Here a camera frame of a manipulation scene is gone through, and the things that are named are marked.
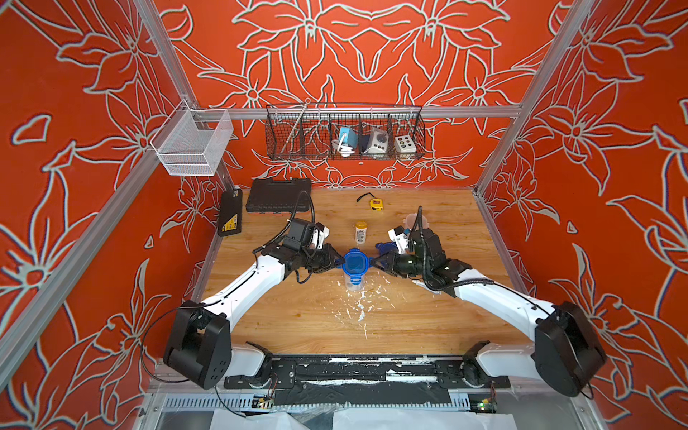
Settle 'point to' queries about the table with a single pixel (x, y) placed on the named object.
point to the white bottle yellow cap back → (361, 227)
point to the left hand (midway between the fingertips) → (343, 259)
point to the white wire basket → (192, 141)
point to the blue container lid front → (356, 265)
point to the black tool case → (268, 195)
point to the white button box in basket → (405, 144)
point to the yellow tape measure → (376, 204)
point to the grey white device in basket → (377, 141)
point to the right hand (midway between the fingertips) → (366, 264)
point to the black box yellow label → (230, 213)
